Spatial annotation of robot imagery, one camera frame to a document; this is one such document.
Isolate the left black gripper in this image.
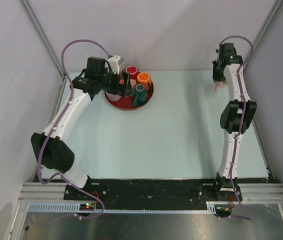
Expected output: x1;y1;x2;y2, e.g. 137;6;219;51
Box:
98;68;134;98

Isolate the lilac ribbed mug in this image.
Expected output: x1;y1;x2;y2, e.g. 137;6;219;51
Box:
105;92;121;102

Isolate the tall pink mug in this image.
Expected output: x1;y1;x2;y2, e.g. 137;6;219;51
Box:
214;81;227;91

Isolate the dark green mug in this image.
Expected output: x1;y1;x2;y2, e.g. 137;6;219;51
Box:
133;84;148;108

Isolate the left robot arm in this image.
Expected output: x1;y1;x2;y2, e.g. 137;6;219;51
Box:
30;55;134;200

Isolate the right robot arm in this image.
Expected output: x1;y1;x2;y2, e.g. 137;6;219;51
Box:
212;43;257;201

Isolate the small pink square mug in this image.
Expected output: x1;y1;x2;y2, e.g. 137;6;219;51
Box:
130;79;137;89

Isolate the large red mug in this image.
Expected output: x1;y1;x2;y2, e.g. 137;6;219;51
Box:
125;65;140;80

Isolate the large orange mug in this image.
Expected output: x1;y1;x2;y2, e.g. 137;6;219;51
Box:
136;72;152;87

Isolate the small orange cup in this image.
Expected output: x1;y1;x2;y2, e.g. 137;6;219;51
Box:
119;79;125;85

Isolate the round red tray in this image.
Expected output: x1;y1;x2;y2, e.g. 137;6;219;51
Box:
104;80;154;111

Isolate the small circuit board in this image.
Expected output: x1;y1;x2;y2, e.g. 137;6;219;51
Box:
79;203;95;211

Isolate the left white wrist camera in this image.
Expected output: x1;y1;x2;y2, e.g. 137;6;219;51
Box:
107;55;124;74

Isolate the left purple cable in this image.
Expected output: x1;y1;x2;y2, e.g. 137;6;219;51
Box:
28;39;112;227

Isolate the purple cable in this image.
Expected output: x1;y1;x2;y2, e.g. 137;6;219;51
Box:
218;35;254;221
28;39;112;227

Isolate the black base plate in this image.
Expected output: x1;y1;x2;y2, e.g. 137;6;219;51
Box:
63;178;243;211

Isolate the white cable duct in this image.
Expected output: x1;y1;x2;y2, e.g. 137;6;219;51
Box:
26;201;219;215

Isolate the aluminium frame rail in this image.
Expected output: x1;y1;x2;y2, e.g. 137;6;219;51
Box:
18;182;283;204

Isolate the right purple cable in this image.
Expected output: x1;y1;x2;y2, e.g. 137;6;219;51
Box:
218;35;254;221

